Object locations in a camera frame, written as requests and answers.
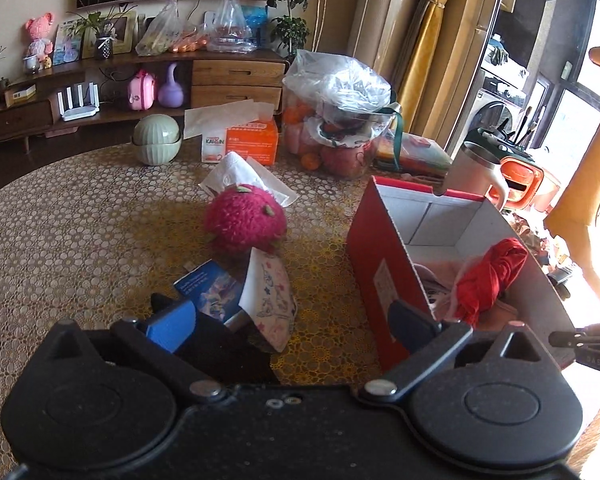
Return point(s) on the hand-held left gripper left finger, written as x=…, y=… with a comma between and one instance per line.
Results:
x=172, y=325

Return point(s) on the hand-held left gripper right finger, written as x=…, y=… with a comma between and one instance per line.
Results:
x=412, y=325

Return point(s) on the black cloth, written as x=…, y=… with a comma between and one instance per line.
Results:
x=220, y=350

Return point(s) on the blue printed packet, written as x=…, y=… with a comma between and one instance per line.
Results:
x=210, y=285

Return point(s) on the red and white cardboard box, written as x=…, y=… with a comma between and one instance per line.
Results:
x=380, y=240

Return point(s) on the red cloth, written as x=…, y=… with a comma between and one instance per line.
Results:
x=490, y=275

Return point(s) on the black remote control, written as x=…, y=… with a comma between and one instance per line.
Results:
x=562, y=278

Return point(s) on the snack wrappers pile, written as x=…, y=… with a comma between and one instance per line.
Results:
x=535, y=235

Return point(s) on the pink plush dragon fruit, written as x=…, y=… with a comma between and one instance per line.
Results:
x=242, y=220

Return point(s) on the yellow chair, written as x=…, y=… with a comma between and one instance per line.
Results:
x=585, y=185

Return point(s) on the beige mug with steel rim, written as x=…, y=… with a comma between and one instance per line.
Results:
x=472, y=170

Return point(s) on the orange and green storage case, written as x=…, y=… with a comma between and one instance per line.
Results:
x=522, y=175

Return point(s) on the clear plastic organizer box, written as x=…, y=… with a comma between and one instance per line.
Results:
x=420, y=152

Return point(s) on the green ribbon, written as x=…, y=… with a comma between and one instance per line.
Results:
x=398, y=135

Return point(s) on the green round bowls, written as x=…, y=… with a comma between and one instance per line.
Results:
x=157, y=135

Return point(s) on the orange tissue box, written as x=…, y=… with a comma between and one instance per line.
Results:
x=250, y=142

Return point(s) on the washing machine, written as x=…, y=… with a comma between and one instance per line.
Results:
x=495, y=110

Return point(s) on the purple vase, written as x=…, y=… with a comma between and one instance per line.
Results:
x=171, y=92

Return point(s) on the white router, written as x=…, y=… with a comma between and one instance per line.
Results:
x=80, y=110

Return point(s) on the pink toy backpack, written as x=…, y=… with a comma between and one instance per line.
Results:
x=142, y=92

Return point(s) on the clear plastic bag of fruit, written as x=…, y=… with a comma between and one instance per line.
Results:
x=340, y=90

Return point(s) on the wooden cabinet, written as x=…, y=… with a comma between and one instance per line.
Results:
x=230, y=72

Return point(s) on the yellow curtain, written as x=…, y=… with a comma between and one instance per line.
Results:
x=435, y=60

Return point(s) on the small white box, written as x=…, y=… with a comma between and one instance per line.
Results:
x=21, y=95

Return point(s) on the bag of oranges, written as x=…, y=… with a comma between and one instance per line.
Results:
x=190, y=42

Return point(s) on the small plant in silver pot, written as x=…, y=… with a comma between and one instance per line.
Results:
x=104, y=47

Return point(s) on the plastic bag of green fruit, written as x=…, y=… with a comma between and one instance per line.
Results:
x=157, y=35

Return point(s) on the plastic bag with red tray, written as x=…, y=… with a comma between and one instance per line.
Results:
x=230, y=30

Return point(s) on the blue plastic package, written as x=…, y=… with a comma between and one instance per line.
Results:
x=257, y=22

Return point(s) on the pink toy figure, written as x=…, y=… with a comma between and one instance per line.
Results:
x=39, y=35

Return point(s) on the green picture frame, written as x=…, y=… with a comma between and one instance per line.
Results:
x=125, y=30

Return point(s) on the blue picture frame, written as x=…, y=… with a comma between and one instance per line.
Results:
x=67, y=45

